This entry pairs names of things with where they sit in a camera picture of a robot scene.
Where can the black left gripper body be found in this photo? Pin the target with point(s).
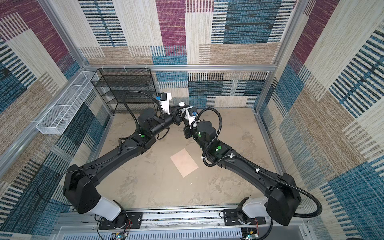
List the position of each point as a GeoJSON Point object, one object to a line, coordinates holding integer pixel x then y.
{"type": "Point", "coordinates": [174, 118]}

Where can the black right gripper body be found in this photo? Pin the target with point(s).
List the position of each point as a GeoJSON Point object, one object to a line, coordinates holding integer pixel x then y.
{"type": "Point", "coordinates": [189, 132]}

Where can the pink envelope with flap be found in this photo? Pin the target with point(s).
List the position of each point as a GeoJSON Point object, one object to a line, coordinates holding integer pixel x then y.
{"type": "Point", "coordinates": [184, 163]}

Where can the white glue stick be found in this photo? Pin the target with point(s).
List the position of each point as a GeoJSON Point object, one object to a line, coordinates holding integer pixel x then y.
{"type": "Point", "coordinates": [182, 109]}

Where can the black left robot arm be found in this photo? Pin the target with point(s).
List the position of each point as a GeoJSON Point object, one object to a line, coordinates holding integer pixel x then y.
{"type": "Point", "coordinates": [81, 182]}

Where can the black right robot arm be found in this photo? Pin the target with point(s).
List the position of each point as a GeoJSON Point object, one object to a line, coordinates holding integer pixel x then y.
{"type": "Point", "coordinates": [281, 190]}

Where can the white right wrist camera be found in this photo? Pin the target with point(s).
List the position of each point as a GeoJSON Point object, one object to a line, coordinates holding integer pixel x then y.
{"type": "Point", "coordinates": [190, 116]}

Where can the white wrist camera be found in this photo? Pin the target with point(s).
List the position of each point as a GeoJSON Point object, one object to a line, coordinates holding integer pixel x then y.
{"type": "Point", "coordinates": [190, 116]}
{"type": "Point", "coordinates": [164, 100]}

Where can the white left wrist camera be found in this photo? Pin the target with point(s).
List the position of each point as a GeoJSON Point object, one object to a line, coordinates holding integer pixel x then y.
{"type": "Point", "coordinates": [164, 100]}

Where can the black wire shelf rack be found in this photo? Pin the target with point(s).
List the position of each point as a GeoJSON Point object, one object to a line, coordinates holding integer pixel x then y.
{"type": "Point", "coordinates": [112, 83]}

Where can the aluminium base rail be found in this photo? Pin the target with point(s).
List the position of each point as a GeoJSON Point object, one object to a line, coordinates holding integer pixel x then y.
{"type": "Point", "coordinates": [217, 222]}

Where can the white wire mesh basket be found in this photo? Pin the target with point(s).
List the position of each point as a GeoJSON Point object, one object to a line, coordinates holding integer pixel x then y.
{"type": "Point", "coordinates": [59, 116]}

